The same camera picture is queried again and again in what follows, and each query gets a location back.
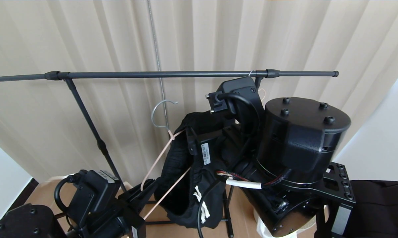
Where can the white laundry basket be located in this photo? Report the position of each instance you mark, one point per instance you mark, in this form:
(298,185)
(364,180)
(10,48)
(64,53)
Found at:
(261,228)

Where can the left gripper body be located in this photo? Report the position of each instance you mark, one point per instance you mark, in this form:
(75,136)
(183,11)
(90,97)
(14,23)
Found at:
(129,215)

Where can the black clothes rack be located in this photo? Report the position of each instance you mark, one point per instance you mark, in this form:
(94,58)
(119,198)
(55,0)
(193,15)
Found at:
(152,74)

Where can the black garment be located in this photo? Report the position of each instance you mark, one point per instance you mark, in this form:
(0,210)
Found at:
(179,185)

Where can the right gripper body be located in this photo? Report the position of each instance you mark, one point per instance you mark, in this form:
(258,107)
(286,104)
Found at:
(198,138)

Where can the beige curtain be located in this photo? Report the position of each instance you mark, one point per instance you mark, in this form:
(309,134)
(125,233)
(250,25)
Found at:
(86,39)

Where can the pink clothes hanger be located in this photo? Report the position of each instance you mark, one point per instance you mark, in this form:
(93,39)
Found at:
(171,135)
(262,94)

